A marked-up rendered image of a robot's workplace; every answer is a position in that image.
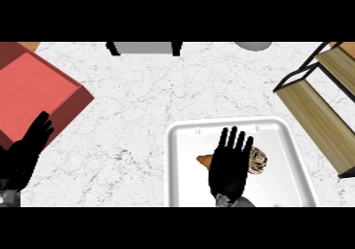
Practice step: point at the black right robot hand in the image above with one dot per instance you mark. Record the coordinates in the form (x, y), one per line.
(230, 168)

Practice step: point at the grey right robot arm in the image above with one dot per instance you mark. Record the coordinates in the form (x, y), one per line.
(233, 201)

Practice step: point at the white rectangular tray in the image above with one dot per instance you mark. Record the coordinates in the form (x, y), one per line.
(291, 181)

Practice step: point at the brown croissant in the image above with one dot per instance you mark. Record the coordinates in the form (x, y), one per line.
(260, 162)

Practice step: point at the tan wooden object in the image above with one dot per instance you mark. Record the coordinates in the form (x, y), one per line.
(31, 45)

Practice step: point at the wooden tiered shelf black frame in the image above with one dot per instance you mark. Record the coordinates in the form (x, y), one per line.
(323, 116)

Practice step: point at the grey round object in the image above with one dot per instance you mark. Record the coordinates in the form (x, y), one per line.
(254, 45)

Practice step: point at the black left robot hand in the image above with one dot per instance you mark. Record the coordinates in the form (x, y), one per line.
(22, 155)

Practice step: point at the red open box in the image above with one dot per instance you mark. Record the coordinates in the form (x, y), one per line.
(26, 94)

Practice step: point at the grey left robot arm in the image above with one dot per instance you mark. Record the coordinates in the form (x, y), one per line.
(7, 197)

